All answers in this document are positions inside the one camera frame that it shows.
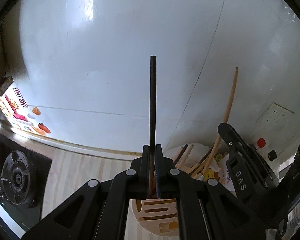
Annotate colourful wall stickers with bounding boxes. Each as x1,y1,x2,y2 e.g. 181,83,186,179
0,86,51,137

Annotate light wooden chopstick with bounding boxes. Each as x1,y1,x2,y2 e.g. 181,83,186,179
175,144,194,169
202,67,240,177

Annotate black gas stove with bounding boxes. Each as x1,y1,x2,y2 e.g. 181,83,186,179
0,133,52,231

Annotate cream utensil holder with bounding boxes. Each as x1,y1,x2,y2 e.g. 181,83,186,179
131,198,179,237

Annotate white wall socket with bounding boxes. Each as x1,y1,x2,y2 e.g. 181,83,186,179
257,103,294,128

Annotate red cap sauce bottle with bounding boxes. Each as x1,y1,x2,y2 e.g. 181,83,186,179
255,138,266,152

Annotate white paper packet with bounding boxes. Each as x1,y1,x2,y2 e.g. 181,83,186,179
218,154,235,192

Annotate black chopstick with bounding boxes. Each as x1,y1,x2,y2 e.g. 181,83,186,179
172,144,188,166
148,55,157,198

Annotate black cap sauce bottle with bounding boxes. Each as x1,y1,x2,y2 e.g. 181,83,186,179
267,150,277,162

